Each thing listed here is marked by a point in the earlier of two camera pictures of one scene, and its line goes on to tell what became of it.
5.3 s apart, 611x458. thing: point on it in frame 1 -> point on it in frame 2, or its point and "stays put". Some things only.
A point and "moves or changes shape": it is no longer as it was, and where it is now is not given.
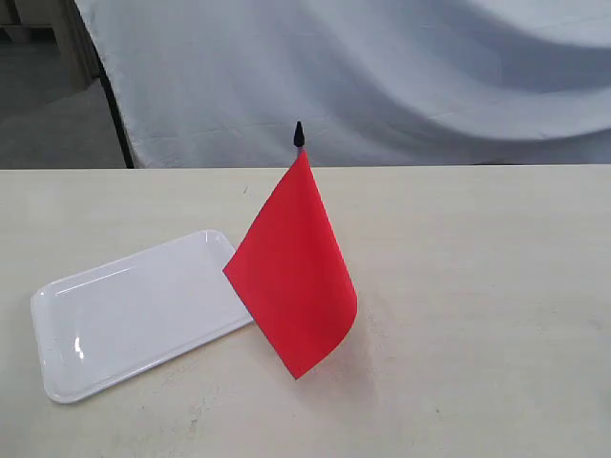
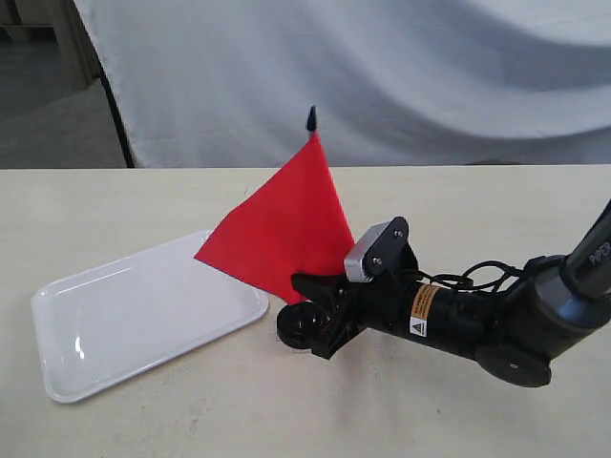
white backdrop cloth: x=222 y=83 stays put
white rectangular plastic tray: x=99 y=324 stays put
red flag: x=292 y=272 moves or changes shape
